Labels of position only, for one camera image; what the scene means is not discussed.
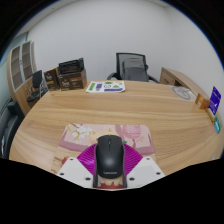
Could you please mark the flat yellow box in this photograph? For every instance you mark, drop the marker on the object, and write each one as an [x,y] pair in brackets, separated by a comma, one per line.
[211,115]

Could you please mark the grey mesh office chair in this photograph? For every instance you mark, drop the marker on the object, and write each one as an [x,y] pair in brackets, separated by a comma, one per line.
[133,68]

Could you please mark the purple upright card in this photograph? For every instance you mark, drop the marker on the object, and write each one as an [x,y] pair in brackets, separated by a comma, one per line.
[215,100]

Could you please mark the small black chair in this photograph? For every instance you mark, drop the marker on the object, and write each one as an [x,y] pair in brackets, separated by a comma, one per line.
[37,86]

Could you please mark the cartoon print mouse pad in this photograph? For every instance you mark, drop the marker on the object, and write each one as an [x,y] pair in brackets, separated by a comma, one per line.
[83,136]

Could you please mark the wooden side desk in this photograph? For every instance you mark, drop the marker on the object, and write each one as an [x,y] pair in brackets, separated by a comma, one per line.
[176,77]

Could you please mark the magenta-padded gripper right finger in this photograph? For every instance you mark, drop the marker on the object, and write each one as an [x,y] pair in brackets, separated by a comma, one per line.
[143,168]

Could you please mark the white printed leaflet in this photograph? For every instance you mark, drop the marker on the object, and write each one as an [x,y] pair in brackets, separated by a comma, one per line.
[106,86]

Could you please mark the black computer mouse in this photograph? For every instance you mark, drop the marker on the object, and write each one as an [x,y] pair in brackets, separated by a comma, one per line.
[110,156]

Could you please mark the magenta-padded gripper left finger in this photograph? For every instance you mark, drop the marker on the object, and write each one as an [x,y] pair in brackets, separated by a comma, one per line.
[78,168]

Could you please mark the large brown cardboard box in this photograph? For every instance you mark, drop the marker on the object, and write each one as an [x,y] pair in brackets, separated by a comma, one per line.
[73,81]

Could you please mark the orange-brown box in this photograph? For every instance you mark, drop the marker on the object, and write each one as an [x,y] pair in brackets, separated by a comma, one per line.
[202,101]

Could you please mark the small blue box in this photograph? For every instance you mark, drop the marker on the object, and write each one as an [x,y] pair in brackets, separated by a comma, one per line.
[216,127]

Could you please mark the small brown cardboard box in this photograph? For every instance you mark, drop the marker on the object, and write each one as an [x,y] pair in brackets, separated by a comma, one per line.
[51,80]

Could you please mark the black armchair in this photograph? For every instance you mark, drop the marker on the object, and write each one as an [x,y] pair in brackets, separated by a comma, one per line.
[8,130]

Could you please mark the wooden shelf cabinet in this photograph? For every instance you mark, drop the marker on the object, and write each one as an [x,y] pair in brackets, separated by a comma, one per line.
[21,66]

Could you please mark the black open box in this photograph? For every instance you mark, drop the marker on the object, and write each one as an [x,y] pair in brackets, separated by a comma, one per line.
[70,66]

